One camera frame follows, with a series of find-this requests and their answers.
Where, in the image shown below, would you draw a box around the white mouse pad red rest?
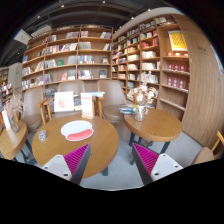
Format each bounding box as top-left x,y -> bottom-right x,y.
61,120 -> 94,141

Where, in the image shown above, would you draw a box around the wooden bookshelf wall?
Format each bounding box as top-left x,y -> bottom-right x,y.
21,24 -> 113,92
112,14 -> 190,118

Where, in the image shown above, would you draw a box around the glass vase dried flowers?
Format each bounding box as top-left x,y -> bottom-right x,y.
127,71 -> 158,123
4,94 -> 23,133

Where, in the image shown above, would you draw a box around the white red sign stand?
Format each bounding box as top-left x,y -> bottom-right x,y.
81,93 -> 94,119

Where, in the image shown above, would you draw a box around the beige chair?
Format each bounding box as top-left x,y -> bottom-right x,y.
97,80 -> 127,123
57,80 -> 85,95
22,87 -> 44,132

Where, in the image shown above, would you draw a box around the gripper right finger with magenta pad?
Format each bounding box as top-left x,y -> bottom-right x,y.
132,143 -> 182,185

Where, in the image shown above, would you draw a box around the white pink display book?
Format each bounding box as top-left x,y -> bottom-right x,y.
54,91 -> 74,112

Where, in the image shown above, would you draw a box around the stack of books on table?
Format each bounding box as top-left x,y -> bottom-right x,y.
119,104 -> 134,114

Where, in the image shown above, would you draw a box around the beige chair centre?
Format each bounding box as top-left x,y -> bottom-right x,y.
57,80 -> 85,95

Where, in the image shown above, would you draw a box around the round wooden table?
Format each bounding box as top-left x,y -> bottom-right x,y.
123,107 -> 183,166
0,121 -> 32,160
32,115 -> 119,178

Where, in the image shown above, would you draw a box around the yellow framed picture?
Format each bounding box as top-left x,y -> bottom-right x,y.
168,30 -> 187,51

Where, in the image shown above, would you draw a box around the round wooden centre table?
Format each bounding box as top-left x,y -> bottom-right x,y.
32,115 -> 119,178

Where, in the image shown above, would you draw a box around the glass vase dried flowers left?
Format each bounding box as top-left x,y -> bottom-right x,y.
4,94 -> 23,133

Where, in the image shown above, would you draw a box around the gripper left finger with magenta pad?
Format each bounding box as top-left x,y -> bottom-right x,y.
42,144 -> 91,185

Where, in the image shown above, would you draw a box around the white card on left table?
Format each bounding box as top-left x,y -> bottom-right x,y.
1,110 -> 11,130

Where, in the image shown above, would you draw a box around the beige chair left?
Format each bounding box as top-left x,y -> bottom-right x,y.
22,87 -> 44,132

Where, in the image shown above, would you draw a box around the round wooden right table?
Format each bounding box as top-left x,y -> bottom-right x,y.
123,107 -> 183,166

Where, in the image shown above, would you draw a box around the glass vase dried flowers right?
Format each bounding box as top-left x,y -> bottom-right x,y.
127,71 -> 158,123

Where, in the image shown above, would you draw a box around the wooden bookshelf left wall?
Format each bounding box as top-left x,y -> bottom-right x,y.
21,24 -> 113,92

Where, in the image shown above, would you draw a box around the beige chair right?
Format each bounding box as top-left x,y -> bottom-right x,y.
97,80 -> 127,123

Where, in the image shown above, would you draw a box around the round wooden left table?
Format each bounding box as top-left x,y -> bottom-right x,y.
0,121 -> 32,160

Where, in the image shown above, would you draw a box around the wooden chair far right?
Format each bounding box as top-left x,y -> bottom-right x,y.
193,131 -> 224,164

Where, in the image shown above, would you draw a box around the wooden bookshelf right wall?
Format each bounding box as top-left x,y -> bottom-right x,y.
112,14 -> 190,118

